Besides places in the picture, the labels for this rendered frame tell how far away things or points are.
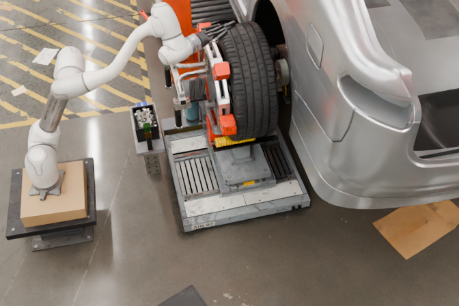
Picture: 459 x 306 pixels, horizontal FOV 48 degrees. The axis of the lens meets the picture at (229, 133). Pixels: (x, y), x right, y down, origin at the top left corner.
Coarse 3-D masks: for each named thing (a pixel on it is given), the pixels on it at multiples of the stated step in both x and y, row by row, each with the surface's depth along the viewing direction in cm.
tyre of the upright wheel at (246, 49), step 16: (240, 32) 277; (256, 32) 277; (224, 48) 272; (240, 48) 269; (256, 48) 270; (240, 64) 267; (256, 64) 268; (272, 64) 269; (240, 80) 266; (256, 80) 267; (272, 80) 268; (240, 96) 267; (256, 96) 269; (272, 96) 271; (240, 112) 270; (256, 112) 273; (272, 112) 275; (240, 128) 278; (256, 128) 282; (272, 128) 286
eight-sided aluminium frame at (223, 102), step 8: (208, 48) 277; (216, 48) 277; (200, 56) 308; (208, 56) 274; (216, 56) 276; (224, 80) 270; (216, 88) 269; (224, 88) 270; (216, 96) 273; (224, 96) 272; (208, 104) 319; (224, 104) 270; (208, 112) 315; (216, 112) 315; (216, 128) 294
